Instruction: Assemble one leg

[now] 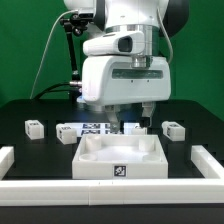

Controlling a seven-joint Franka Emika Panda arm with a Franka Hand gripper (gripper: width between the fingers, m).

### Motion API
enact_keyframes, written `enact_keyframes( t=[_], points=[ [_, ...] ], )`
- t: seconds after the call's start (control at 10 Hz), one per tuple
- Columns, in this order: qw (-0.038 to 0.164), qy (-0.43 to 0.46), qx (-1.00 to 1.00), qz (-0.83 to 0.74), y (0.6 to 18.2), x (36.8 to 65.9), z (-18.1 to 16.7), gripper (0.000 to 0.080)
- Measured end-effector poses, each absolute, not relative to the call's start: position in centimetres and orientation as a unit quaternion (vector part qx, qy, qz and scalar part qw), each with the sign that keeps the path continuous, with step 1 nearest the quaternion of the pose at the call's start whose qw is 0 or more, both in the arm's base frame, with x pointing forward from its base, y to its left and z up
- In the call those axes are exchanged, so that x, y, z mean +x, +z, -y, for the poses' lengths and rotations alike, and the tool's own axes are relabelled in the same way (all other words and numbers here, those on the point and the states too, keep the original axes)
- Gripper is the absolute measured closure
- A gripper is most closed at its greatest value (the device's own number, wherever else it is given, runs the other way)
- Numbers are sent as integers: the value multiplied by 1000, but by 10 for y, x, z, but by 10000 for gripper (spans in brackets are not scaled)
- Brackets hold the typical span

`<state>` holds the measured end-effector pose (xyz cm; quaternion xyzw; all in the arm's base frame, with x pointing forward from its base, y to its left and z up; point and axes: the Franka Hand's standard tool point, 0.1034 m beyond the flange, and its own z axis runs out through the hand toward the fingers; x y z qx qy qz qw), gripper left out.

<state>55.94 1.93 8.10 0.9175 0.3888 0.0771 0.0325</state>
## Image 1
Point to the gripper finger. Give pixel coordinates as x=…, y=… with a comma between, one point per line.
x=112, y=114
x=147, y=114

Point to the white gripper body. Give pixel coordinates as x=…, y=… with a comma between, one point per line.
x=110, y=80

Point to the white square table top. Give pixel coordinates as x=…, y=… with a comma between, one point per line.
x=113, y=156

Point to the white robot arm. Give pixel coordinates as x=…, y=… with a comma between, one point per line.
x=155, y=18

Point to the sheet of fiducial markers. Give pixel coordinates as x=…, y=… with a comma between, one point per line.
x=99, y=128

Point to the white U-shaped fence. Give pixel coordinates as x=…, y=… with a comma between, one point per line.
x=207, y=189

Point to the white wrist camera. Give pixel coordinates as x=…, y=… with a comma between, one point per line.
x=116, y=43

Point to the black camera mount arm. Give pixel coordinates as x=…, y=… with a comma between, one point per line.
x=73, y=26

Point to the grey camera on mount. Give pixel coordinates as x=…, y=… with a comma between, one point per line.
x=86, y=15

